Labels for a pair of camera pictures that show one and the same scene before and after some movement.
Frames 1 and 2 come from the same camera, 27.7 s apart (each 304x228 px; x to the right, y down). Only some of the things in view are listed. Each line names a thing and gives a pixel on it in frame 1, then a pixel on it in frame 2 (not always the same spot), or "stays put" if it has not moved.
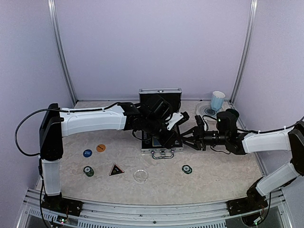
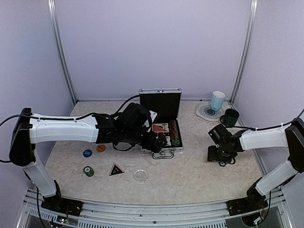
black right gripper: [199, 135] to [211, 156]
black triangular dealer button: [116, 170] stays put
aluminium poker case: [149, 143] stays put
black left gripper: [168, 141] to [149, 144]
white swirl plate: [204, 109] stays put
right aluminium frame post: [252, 15] stays put
